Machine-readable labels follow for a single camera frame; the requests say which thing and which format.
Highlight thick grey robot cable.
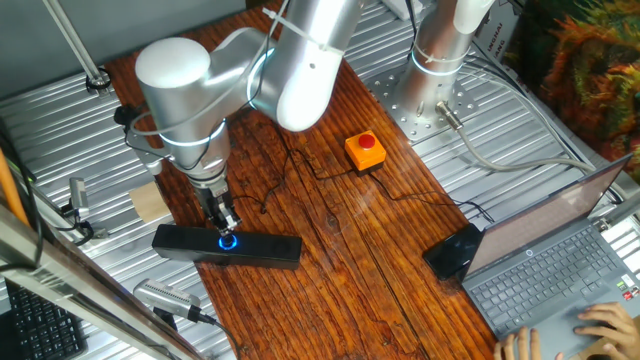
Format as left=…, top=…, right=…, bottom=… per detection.
left=434, top=99, right=626, bottom=201

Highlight black keyboard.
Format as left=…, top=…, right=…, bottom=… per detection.
left=2, top=279, right=89, bottom=360

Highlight grey laptop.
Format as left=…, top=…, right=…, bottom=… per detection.
left=457, top=153, right=640, bottom=360

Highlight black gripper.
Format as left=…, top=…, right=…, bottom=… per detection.
left=194, top=185, right=243, bottom=236

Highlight person's right hand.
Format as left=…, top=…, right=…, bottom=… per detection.
left=573, top=301, right=640, bottom=360

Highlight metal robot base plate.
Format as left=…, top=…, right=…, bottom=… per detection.
left=364, top=64, right=479, bottom=144

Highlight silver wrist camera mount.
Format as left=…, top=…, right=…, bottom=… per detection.
left=113, top=103, right=167, bottom=177

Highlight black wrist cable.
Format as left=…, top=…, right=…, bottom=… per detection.
left=122, top=44, right=281, bottom=174

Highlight silver finned camera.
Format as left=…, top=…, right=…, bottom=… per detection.
left=132, top=278, right=216, bottom=326

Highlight brown wooden board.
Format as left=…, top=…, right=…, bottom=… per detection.
left=104, top=0, right=511, bottom=360

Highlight person's left hand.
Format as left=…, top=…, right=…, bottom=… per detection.
left=493, top=327, right=565, bottom=360

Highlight black smartphone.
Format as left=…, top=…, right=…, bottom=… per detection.
left=422, top=223, right=484, bottom=282

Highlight metal tripod pole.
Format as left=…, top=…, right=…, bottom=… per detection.
left=42, top=0, right=112, bottom=96

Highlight metal frame beam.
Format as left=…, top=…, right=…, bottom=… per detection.
left=0, top=204, right=206, bottom=360

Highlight black speaker bar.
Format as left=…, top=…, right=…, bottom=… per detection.
left=151, top=223, right=304, bottom=271

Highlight orange emergency stop button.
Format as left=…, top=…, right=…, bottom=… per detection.
left=343, top=130, right=388, bottom=176

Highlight orange green fuzzy cloth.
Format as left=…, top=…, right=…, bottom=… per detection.
left=504, top=0, right=640, bottom=184

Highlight orange stick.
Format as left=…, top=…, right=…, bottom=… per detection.
left=0, top=147, right=30, bottom=229

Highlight thin black speaker cable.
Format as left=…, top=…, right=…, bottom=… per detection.
left=229, top=147, right=496, bottom=229

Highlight small wooden block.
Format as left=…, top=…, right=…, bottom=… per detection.
left=128, top=180, right=174, bottom=225

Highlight black camera cable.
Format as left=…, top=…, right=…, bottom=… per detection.
left=197, top=309, right=244, bottom=360

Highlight white printed box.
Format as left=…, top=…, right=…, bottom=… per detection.
left=469, top=4, right=531, bottom=99

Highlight black clamp tool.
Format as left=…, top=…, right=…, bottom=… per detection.
left=67, top=176, right=92, bottom=221

